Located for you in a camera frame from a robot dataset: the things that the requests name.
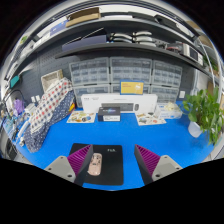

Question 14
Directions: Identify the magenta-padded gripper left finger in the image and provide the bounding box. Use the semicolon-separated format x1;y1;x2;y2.
44;144;95;187

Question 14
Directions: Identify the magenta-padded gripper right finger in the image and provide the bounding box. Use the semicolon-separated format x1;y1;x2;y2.
134;144;184;186

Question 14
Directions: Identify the black mouse pad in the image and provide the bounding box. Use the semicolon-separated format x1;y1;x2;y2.
68;143;124;187

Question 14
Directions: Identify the dark blue dotted cloth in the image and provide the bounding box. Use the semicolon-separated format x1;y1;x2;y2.
23;89;77;154

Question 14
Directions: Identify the illustrated paper sheet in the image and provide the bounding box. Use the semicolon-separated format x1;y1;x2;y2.
65;110;97;124
134;112;167;127

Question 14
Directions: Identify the white and blue tissue box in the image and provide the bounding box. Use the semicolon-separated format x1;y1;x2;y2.
153;102;184;120

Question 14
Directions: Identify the small black box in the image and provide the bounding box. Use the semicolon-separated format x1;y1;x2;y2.
97;106;122;123

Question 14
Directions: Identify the long white keyboard box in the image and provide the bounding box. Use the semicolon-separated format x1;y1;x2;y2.
81;93;159;114

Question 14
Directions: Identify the red white checkered cloth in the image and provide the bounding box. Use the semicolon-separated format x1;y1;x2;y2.
29;77;74;131

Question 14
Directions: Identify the green potted plant white pot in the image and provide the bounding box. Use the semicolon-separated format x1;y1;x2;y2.
182;88;224;146

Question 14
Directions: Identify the small purple object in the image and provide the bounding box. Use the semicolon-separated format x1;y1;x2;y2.
13;99;25;115

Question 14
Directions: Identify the white woven basket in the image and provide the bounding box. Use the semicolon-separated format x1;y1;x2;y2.
40;69;64;93

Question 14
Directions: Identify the yellow card blue frame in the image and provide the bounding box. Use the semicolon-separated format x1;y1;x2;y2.
119;79;145;96

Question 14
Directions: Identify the teal wall-mounted object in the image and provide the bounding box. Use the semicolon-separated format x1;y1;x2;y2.
9;74;21;89

